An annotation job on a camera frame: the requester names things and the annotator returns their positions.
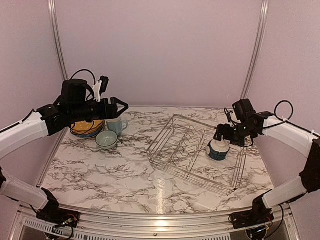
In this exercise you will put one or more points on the light blue mug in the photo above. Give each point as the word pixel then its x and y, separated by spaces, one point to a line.
pixel 117 125

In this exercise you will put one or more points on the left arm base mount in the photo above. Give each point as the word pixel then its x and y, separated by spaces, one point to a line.
pixel 61 217

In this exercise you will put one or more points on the yellow polka dot plate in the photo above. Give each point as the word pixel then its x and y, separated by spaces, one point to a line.
pixel 89 131
pixel 84 125

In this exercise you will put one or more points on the dark teal mug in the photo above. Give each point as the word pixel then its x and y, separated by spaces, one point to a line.
pixel 217 150

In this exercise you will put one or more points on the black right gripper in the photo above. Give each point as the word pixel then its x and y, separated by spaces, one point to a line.
pixel 227 136

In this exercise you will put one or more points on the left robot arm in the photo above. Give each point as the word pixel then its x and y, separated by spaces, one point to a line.
pixel 77 102

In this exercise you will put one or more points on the metal wire dish rack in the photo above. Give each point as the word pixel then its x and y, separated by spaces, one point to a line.
pixel 180 149

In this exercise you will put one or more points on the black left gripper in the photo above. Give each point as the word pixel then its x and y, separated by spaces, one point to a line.
pixel 112 113

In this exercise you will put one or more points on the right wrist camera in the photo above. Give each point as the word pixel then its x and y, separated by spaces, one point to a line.
pixel 228 114

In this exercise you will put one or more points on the pale green bowl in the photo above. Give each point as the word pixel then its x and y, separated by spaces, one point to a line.
pixel 106 139

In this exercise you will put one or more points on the aluminium frame post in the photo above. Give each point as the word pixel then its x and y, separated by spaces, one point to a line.
pixel 57 39
pixel 261 28

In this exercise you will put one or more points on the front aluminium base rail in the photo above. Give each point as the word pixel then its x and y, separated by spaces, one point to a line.
pixel 108 225

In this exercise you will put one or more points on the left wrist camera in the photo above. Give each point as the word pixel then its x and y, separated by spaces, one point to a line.
pixel 100 87

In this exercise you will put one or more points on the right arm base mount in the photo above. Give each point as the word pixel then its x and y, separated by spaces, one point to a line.
pixel 249 218

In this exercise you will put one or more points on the left aluminium frame post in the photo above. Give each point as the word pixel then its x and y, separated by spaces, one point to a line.
pixel 57 39

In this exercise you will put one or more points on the blue polka dot plate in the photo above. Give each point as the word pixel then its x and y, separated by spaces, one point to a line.
pixel 88 133

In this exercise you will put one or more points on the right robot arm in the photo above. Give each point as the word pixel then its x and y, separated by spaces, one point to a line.
pixel 252 124

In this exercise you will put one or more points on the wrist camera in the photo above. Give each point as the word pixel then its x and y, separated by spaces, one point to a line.
pixel 228 114
pixel 100 87

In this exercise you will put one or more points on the right aluminium frame post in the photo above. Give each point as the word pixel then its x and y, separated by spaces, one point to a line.
pixel 261 28

